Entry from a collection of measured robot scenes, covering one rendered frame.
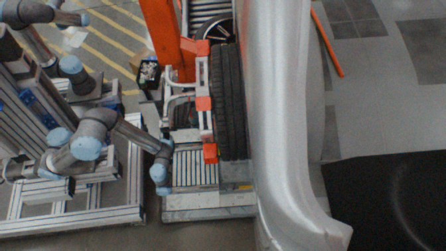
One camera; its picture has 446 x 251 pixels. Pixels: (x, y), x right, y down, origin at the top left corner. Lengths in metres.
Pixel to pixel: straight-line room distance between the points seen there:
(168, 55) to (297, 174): 1.60
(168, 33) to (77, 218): 1.37
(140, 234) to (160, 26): 1.44
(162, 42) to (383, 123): 1.35
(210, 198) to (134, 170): 0.58
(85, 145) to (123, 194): 1.16
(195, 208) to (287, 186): 1.71
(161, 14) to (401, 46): 1.34
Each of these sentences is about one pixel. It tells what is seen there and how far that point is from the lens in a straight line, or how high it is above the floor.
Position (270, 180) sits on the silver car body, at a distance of 0.95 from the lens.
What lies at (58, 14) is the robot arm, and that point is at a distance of 2.13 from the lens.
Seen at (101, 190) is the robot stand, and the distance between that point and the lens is 2.69.
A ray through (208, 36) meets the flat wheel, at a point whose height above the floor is 0.46.
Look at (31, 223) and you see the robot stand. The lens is 2.81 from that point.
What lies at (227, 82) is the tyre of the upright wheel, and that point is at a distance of 1.73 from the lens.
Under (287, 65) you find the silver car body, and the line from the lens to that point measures 1.04.
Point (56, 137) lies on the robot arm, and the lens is 1.95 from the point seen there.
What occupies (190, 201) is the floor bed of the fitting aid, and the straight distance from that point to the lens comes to 2.62.
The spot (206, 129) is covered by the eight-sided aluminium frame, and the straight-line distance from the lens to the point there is 1.80.
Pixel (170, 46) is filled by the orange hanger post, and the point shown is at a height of 0.90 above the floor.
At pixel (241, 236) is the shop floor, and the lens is 2.59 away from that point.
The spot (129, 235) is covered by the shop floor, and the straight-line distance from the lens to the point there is 2.73.
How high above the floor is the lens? 2.50
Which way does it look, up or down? 57 degrees down
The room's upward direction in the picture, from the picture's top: 8 degrees counter-clockwise
